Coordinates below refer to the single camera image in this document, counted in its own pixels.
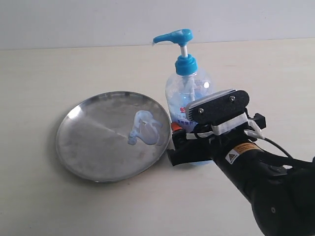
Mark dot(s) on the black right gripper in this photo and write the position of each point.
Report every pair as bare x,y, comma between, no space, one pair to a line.
226,139

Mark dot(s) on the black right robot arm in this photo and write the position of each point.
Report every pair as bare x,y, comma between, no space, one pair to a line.
280,190

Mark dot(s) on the blue pump lotion bottle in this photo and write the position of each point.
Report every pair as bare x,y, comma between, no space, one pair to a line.
187,84

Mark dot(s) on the round stainless steel plate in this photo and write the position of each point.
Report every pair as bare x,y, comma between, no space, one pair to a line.
92,139

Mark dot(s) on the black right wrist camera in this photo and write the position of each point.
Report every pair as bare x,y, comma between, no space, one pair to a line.
218,107

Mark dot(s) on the pale blue soap blob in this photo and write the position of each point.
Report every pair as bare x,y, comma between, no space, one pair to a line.
146,128

